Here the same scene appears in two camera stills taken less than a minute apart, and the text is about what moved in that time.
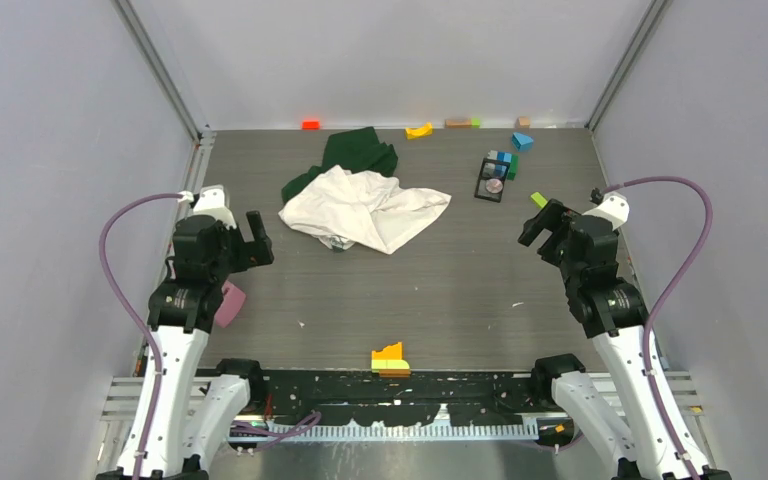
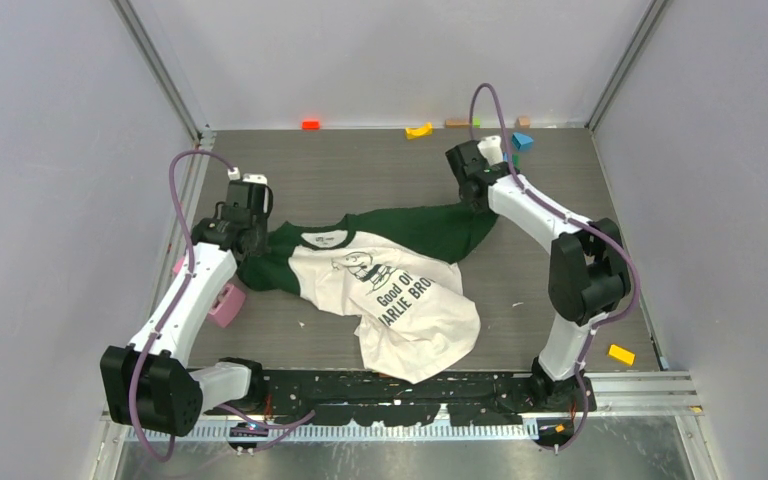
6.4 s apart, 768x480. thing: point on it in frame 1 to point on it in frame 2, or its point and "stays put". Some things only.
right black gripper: x=558 y=217 to x=477 y=209
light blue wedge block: x=523 y=143 stays put
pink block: x=233 y=299 stays put
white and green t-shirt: x=353 y=200 to x=387 y=270
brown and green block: x=473 y=123 stays put
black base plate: x=393 y=398 stays put
